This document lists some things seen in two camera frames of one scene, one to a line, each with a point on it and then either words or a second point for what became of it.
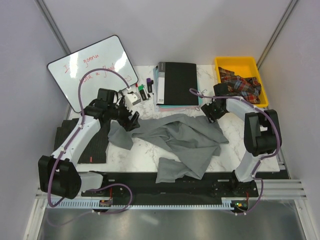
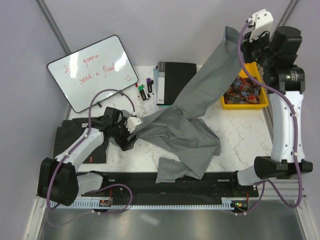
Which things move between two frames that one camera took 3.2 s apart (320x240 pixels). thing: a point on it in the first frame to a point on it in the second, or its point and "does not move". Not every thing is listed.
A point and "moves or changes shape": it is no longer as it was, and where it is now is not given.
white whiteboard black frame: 67,71 does not move
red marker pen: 136,85 does not move
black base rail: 214,184 does not move
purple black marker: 149,84 does not move
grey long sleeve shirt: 194,136 moves or changes shape
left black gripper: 129,125 to 123,143
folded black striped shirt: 97,153 does not move
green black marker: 142,90 does not move
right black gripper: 207,110 to 247,46
